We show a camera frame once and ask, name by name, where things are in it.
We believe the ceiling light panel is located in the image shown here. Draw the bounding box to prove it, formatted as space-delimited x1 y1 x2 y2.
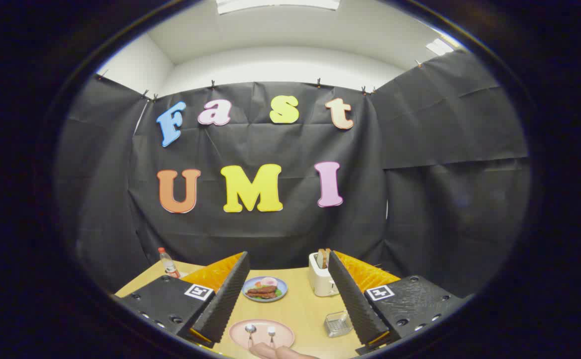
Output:
216 0 341 14
426 39 453 56

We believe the metal wire basket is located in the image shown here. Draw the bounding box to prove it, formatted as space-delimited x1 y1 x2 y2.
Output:
323 311 353 338

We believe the black backdrop cloth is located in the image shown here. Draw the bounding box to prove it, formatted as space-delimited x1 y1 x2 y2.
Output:
54 50 530 300

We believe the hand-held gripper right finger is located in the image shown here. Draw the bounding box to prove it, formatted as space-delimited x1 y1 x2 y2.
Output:
328 250 473 356

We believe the clear water bottle red label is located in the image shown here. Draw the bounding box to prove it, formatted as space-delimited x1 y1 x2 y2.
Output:
158 247 181 279

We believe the blue plate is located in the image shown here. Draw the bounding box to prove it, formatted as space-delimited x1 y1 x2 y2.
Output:
242 276 288 303

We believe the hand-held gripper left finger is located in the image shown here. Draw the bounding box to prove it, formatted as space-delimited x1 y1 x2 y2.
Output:
114 251 250 349

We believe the white toaster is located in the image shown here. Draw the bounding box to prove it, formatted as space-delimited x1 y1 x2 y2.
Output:
308 252 339 298

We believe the pink plate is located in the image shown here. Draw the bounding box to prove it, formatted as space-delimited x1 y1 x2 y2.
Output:
229 319 295 350

